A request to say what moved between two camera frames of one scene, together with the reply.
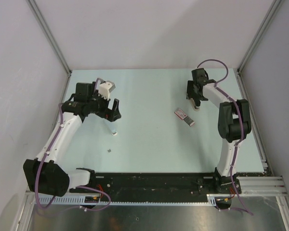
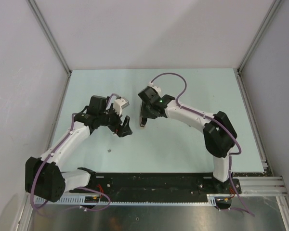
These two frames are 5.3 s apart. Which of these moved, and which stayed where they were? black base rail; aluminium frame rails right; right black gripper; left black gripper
Moved: right black gripper; left black gripper
Stayed: aluminium frame rails right; black base rail
